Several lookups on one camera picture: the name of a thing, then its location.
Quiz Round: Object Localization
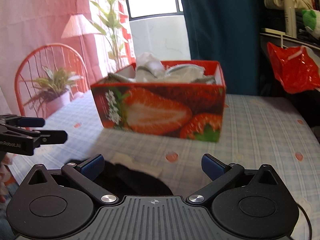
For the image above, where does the red strawberry cardboard box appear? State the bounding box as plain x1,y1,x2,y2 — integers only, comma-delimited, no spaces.
91,60,226,142

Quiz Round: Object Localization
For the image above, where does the pink printed backdrop cloth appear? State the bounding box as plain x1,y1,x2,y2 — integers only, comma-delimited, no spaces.
1,0,135,114

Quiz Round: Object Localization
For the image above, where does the dark shelf table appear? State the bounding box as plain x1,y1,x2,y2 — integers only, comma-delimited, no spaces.
260,28,319,51

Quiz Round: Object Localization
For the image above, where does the white frosted plastic bag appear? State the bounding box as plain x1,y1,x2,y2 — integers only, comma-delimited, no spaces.
110,153,163,178

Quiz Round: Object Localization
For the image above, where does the white mesh zipper pouch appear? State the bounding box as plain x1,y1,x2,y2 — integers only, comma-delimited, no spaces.
135,53,205,83

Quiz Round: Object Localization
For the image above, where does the red plastic bag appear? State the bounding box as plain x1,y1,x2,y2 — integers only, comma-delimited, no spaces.
267,42,320,94

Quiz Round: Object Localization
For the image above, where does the green white plush toy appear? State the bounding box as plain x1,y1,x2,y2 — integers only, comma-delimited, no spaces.
302,9,320,40

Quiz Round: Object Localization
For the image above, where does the dark teal curtain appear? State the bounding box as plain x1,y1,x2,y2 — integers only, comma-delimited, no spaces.
181,0,264,95

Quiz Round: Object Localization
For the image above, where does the black knit cloth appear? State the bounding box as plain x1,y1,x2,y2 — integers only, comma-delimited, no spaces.
93,161,174,199

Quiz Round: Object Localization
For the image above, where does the checkered strawberry tablecloth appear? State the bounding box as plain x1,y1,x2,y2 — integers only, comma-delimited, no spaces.
10,93,319,239

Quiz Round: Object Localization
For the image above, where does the white spray bottle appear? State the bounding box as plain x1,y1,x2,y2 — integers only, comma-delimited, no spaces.
283,0,297,38

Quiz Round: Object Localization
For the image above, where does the person left hand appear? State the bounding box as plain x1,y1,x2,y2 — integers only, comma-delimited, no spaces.
1,153,16,203

